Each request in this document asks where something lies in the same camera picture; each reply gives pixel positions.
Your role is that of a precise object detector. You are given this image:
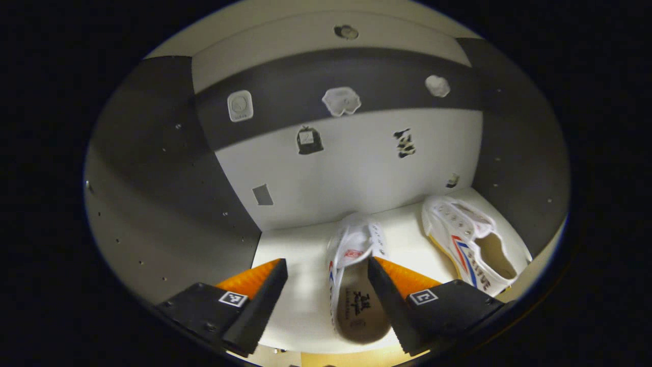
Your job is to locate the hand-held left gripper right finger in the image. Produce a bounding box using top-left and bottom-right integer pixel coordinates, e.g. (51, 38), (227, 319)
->
(368, 256), (505, 356)

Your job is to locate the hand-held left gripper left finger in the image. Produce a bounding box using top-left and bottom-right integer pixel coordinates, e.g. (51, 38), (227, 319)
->
(155, 258), (288, 357)

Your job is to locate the white canvas shoe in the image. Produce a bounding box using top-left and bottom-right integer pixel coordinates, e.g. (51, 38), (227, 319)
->
(422, 196), (533, 297)
(327, 212), (393, 345)

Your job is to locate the white shoe cabinet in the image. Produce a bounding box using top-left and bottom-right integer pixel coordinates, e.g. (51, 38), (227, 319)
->
(84, 0), (570, 365)

